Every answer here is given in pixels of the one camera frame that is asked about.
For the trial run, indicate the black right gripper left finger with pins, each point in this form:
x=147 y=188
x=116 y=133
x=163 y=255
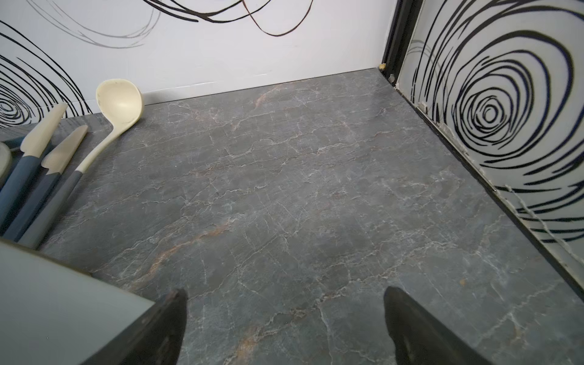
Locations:
x=156 y=337

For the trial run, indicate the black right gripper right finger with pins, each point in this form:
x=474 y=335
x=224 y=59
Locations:
x=419 y=337

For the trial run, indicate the white thermos black lid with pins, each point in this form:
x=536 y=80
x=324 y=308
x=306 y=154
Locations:
x=53 y=314

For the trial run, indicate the grey round plate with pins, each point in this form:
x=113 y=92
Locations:
x=5 y=163

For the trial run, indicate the teal plastic tray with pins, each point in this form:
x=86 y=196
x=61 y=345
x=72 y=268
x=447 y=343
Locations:
x=11 y=146

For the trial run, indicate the cream scraper blue handle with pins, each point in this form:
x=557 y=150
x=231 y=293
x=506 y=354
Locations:
x=54 y=164

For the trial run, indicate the cream spatula blue handle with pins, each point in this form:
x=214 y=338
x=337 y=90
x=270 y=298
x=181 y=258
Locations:
x=33 y=146

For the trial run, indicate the cream ladle grey handle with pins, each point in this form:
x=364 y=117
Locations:
x=122 y=104

